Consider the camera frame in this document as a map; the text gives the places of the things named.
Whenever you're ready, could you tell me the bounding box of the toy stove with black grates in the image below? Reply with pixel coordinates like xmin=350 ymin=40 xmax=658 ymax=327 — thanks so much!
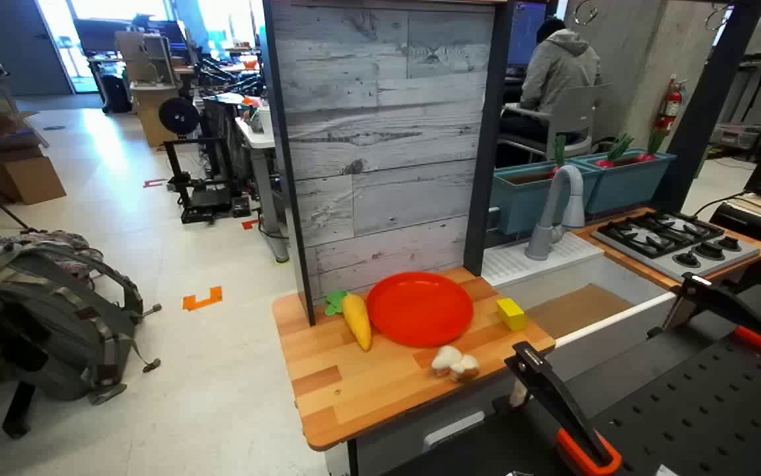
xmin=592 ymin=208 xmax=761 ymax=283

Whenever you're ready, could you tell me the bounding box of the brown cardboard box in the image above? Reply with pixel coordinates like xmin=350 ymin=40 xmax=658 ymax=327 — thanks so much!
xmin=0 ymin=143 xmax=70 ymax=207

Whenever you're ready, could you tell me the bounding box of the black perforated mounting board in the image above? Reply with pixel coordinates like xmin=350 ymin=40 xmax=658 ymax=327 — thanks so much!
xmin=378 ymin=280 xmax=761 ymax=476

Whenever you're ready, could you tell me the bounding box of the light wooden cabinet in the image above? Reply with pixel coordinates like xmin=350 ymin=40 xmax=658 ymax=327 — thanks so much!
xmin=114 ymin=30 xmax=180 ymax=149

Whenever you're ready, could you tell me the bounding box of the black equipment stand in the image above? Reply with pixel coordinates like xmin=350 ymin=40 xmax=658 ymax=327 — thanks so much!
xmin=161 ymin=92 xmax=251 ymax=228

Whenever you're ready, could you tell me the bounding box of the black frame post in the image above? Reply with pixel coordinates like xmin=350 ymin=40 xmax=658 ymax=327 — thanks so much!
xmin=464 ymin=0 xmax=522 ymax=274
xmin=653 ymin=0 xmax=761 ymax=215

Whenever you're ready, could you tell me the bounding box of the red toy radish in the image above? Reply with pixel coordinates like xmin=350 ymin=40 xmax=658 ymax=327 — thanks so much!
xmin=597 ymin=131 xmax=638 ymax=172
xmin=547 ymin=129 xmax=571 ymax=170

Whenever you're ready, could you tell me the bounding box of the grey toy faucet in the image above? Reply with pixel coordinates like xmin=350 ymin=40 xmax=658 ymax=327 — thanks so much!
xmin=524 ymin=162 xmax=591 ymax=265

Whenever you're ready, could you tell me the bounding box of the white toy sink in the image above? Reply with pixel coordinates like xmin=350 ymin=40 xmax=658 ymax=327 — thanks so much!
xmin=484 ymin=232 xmax=679 ymax=355

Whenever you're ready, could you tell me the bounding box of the black clamp with orange handle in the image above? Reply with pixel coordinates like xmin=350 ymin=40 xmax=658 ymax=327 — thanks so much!
xmin=661 ymin=272 xmax=761 ymax=359
xmin=503 ymin=340 xmax=626 ymax=476

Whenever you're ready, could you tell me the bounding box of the grey backpack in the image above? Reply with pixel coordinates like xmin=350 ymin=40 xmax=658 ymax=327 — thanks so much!
xmin=0 ymin=225 xmax=165 ymax=439

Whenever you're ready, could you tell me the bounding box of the white desk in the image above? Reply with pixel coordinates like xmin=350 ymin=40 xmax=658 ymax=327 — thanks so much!
xmin=234 ymin=101 xmax=293 ymax=265

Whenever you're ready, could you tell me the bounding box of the red fire extinguisher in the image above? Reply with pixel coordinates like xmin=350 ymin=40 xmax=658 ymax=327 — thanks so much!
xmin=653 ymin=77 xmax=688 ymax=157

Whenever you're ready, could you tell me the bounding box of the yellow block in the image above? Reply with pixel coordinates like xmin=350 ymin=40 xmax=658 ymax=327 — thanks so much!
xmin=494 ymin=295 xmax=531 ymax=332

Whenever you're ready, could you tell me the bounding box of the red plastic plate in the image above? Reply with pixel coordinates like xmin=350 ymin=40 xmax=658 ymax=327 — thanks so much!
xmin=363 ymin=270 xmax=476 ymax=350

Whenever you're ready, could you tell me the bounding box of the person in grey hoodie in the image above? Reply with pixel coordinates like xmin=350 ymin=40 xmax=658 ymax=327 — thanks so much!
xmin=494 ymin=16 xmax=606 ymax=166

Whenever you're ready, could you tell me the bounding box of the grey wood backdrop panel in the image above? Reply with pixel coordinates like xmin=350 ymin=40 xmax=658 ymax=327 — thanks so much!
xmin=269 ymin=0 xmax=499 ymax=306

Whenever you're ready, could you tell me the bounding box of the teal planter box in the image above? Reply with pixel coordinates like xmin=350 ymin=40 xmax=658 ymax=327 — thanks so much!
xmin=493 ymin=157 xmax=604 ymax=239
xmin=587 ymin=150 xmax=679 ymax=219

